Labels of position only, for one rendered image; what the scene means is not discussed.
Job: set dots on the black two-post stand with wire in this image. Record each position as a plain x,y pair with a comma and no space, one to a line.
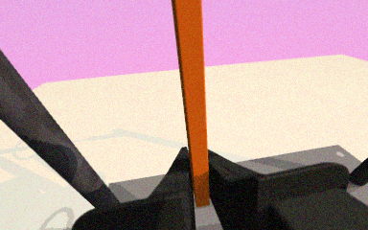
27,117

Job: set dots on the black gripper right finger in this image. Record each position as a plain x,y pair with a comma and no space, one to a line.
242,197

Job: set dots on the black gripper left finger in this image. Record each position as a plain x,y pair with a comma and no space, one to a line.
169,207

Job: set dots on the grey loop with orange handle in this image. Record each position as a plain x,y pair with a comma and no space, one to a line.
188,28

